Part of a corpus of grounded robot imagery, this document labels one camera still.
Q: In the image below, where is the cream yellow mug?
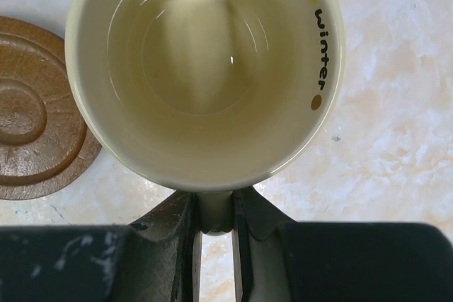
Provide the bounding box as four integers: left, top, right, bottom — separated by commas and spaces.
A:
65, 0, 345, 233

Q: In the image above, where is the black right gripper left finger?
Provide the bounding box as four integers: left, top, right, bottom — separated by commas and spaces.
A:
1, 194, 192, 301

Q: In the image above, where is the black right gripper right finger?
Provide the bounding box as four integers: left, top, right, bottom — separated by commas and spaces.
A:
233, 187, 452, 301

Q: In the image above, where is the brown wooden coaster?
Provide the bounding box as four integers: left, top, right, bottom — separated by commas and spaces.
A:
1, 17, 101, 200

